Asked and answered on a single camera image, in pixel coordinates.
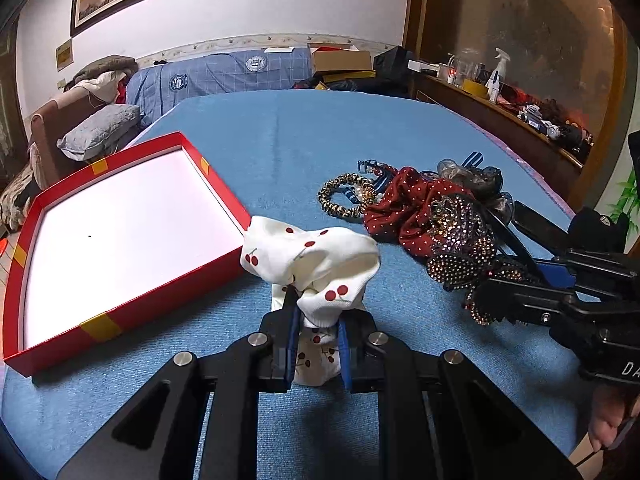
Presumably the white cherry print scrunchie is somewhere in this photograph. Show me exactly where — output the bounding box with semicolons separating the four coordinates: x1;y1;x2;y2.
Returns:
241;216;381;387

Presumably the rhinestone hair clip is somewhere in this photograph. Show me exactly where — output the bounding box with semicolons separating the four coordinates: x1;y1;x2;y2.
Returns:
426;194;540;326

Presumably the dark red dotted scrunchie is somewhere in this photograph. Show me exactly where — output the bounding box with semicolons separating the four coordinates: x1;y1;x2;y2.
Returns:
363;167;473;259

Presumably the grey sheer scrunchie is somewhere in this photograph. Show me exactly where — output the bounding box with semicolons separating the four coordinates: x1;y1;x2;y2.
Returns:
437;151;514;224

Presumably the blue striped strap watch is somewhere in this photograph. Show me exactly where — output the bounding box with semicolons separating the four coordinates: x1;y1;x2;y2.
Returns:
358;152;491;194

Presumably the right hand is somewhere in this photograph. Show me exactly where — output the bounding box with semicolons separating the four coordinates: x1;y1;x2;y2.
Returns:
588;385;639;452

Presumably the wooden side cabinet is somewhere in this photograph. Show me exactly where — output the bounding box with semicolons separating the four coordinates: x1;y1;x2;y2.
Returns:
412;74;582;202

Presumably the white spray bottle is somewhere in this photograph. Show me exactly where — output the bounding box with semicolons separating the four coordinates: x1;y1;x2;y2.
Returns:
485;48;511;104

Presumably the blue bed cover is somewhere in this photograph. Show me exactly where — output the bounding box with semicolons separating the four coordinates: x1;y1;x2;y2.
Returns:
1;90;591;479

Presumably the red shallow gift box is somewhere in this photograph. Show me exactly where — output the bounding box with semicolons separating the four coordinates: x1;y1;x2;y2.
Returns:
2;132;250;377

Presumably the grey pillow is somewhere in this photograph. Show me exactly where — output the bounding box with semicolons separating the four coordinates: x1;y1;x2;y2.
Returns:
56;104;141;162

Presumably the cardboard box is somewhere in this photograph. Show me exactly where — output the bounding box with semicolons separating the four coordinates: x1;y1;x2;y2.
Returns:
311;50;372;74

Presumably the blue checked quilt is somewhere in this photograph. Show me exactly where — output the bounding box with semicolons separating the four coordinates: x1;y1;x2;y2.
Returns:
125;47;312;128

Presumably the brown sofa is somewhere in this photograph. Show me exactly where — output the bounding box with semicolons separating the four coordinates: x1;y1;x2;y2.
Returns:
29;87;107;190

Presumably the patterned blanket on floor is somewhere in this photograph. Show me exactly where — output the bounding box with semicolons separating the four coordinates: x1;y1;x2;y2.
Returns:
1;164;40;233

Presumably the clothes pile on sofa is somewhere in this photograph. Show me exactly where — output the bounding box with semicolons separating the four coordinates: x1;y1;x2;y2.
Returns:
64;54;139;103

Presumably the small gold wall plaque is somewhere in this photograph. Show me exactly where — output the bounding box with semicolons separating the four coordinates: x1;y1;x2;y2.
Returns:
55;39;74;72

